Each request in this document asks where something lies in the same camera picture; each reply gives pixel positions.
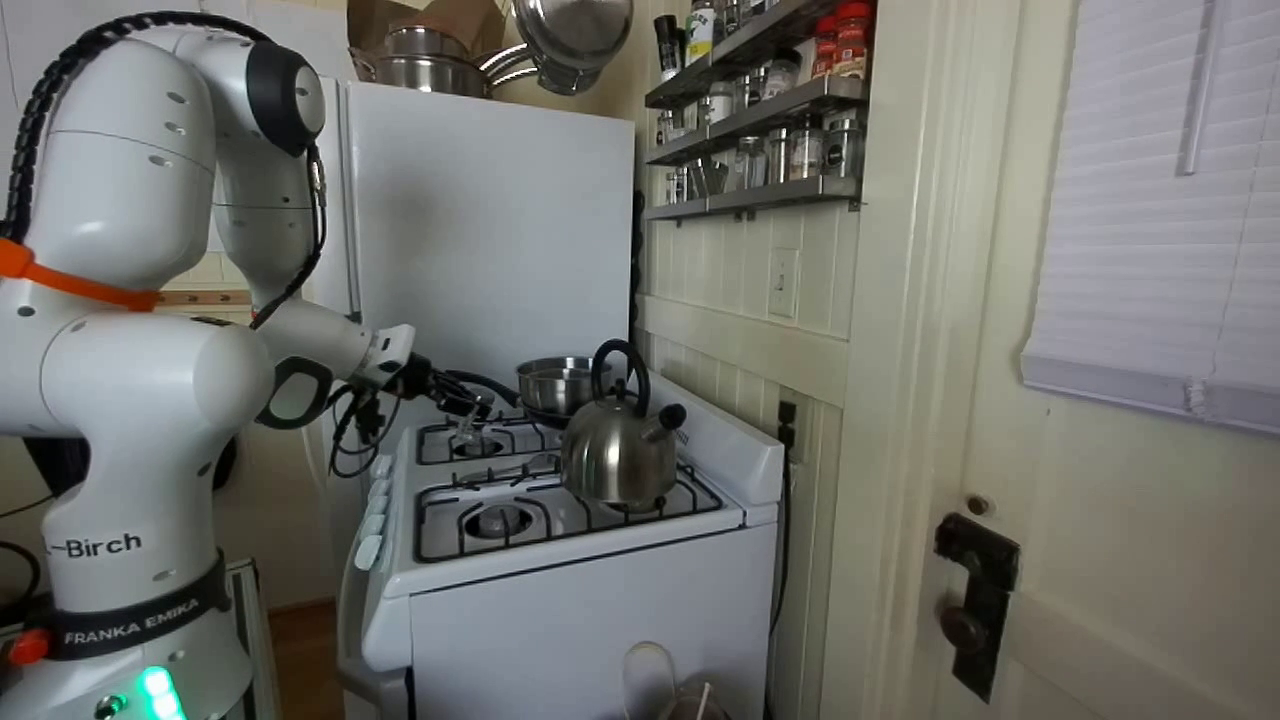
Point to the wall power outlet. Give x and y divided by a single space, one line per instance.
786 427

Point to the steel kettle with black handle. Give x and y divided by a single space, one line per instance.
622 450

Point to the hanging steel bowl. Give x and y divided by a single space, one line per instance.
583 32

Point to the hanging steel pot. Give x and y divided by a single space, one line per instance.
416 56

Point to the red McCormick cinnamon jar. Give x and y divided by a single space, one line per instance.
847 41

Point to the metal spice shelf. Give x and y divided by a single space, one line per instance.
749 201
749 45
818 96

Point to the white refrigerator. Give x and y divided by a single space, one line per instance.
499 234

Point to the middle metal spice shelf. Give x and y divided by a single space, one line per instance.
818 96

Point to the steel saucepan on stove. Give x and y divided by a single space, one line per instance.
555 387

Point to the white window blind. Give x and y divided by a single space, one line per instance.
1160 251

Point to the white gas stove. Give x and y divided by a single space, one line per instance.
481 589

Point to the top metal spice shelf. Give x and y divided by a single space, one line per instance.
749 45

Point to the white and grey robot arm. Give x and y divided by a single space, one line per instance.
162 216

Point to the black door latch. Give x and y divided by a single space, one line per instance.
972 622

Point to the bottom metal spice shelf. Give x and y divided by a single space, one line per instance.
749 201

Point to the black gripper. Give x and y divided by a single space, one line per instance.
452 392

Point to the white light switch plate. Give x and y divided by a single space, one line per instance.
781 284

